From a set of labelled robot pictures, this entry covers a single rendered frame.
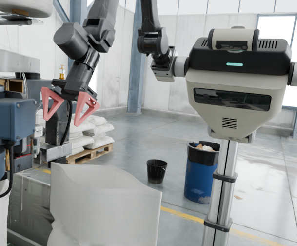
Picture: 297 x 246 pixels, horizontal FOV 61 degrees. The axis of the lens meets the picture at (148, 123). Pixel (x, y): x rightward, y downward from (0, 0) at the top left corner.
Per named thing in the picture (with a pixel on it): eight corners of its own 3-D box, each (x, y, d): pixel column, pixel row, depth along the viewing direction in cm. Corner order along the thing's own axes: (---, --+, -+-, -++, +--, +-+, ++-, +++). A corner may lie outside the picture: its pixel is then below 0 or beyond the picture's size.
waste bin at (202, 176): (223, 194, 328) (230, 145, 317) (215, 211, 282) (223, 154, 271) (187, 184, 348) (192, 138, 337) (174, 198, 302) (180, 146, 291)
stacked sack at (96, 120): (108, 124, 458) (109, 116, 456) (93, 128, 419) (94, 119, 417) (79, 119, 486) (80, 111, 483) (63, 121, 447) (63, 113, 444)
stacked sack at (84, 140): (95, 144, 413) (96, 135, 411) (67, 153, 353) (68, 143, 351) (74, 139, 430) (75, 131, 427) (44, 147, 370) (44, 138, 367)
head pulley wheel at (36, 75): (45, 80, 100) (46, 73, 100) (26, 79, 92) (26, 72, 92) (29, 78, 104) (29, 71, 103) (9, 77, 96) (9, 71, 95)
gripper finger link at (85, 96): (74, 122, 55) (89, 84, 58) (49, 117, 58) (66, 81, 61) (90, 133, 61) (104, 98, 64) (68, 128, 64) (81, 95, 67)
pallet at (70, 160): (112, 150, 469) (113, 143, 467) (68, 169, 361) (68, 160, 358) (77, 142, 501) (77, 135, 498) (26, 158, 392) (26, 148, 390)
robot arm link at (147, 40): (168, 44, 105) (156, 44, 107) (161, 27, 96) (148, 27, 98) (162, 63, 102) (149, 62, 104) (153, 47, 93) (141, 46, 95)
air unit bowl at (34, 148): (41, 153, 92) (41, 137, 91) (34, 155, 90) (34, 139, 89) (35, 152, 94) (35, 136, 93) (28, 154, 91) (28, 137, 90)
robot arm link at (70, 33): (116, 35, 68) (90, 35, 72) (94, 2, 58) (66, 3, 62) (101, 73, 65) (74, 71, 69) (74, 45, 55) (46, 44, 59)
